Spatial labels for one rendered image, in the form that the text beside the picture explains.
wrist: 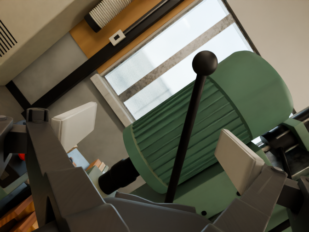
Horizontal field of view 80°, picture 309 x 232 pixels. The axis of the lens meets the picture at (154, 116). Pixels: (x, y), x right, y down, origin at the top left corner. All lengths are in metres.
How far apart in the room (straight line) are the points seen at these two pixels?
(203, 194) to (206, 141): 0.12
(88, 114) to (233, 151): 0.13
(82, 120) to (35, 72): 2.05
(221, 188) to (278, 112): 0.18
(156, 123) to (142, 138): 0.04
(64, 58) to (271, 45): 1.90
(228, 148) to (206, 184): 0.24
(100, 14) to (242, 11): 1.20
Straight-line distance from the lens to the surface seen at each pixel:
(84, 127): 0.18
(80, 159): 0.80
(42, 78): 2.17
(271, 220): 0.45
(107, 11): 1.79
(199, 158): 0.37
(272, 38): 2.02
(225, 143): 0.19
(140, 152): 0.37
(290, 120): 0.49
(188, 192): 0.42
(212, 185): 0.42
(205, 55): 0.26
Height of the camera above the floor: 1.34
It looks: 9 degrees down
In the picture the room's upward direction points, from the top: 55 degrees clockwise
